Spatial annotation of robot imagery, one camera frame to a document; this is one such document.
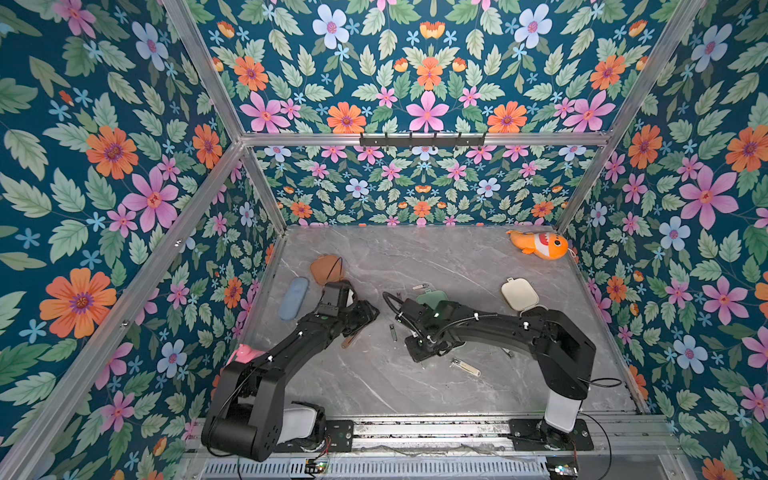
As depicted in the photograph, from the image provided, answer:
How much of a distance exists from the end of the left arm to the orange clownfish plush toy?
621mm

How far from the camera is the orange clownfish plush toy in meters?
1.06

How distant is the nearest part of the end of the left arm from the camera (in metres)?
0.70
